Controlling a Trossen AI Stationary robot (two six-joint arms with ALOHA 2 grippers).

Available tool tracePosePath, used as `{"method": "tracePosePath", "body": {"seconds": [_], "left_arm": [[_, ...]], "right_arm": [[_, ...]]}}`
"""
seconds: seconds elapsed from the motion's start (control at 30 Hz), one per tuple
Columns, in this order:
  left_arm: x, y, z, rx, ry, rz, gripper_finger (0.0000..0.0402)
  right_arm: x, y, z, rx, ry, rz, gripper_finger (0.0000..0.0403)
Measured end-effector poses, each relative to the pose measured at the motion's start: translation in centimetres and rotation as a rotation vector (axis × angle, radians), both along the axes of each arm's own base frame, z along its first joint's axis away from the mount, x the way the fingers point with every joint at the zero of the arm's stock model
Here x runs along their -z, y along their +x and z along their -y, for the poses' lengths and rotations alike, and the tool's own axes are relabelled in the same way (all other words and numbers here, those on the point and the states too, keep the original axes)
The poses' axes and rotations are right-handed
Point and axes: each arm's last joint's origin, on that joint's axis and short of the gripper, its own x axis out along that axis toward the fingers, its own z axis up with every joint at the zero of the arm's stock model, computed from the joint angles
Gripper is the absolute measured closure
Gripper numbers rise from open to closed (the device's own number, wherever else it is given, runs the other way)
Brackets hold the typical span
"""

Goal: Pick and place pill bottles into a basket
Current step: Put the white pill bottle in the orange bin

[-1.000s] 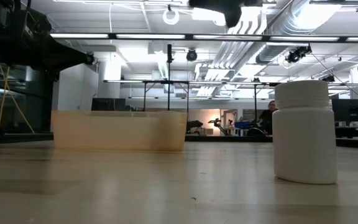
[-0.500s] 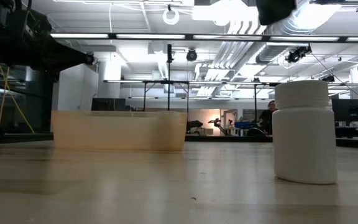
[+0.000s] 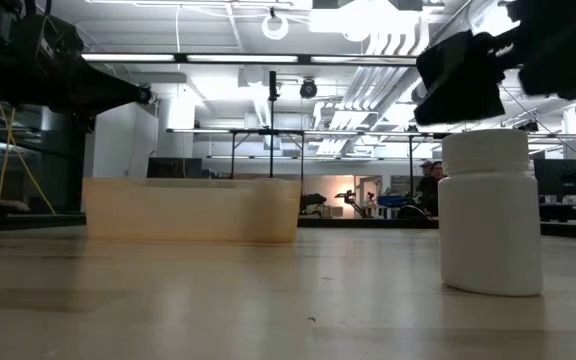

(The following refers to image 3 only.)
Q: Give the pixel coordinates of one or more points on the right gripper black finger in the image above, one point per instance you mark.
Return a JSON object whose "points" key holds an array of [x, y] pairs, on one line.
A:
{"points": [[463, 80]]}

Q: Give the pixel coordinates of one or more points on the black background robot arm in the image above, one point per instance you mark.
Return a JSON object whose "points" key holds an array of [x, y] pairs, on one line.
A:
{"points": [[350, 197], [313, 200]]}

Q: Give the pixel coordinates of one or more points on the translucent orange plastic basket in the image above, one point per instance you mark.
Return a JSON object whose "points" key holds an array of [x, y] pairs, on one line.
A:
{"points": [[188, 210]]}

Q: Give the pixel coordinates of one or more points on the large white pill bottle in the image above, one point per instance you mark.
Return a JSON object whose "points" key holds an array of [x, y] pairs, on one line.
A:
{"points": [[490, 225]]}

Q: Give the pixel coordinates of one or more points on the person's hand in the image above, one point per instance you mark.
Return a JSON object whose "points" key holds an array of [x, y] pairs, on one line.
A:
{"points": [[15, 205]]}

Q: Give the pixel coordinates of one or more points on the wide black monitor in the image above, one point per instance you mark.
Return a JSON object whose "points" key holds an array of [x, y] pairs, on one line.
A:
{"points": [[564, 177]]}

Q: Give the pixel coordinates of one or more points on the blue bin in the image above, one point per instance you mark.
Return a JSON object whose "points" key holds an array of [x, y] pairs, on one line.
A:
{"points": [[392, 200]]}

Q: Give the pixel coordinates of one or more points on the cardboard box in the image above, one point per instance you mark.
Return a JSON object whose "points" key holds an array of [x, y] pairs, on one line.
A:
{"points": [[335, 211]]}

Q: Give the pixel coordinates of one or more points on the round black ceiling camera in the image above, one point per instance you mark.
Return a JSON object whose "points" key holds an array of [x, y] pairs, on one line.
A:
{"points": [[308, 89], [146, 95]]}

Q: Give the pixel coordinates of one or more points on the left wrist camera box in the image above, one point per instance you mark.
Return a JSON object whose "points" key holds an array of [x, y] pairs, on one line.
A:
{"points": [[55, 40]]}

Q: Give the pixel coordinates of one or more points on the black background frame rig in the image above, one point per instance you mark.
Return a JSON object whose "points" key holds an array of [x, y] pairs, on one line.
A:
{"points": [[248, 132]]}

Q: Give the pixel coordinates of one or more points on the black camera pole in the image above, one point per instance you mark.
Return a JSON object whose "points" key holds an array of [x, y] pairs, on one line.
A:
{"points": [[272, 125]]}

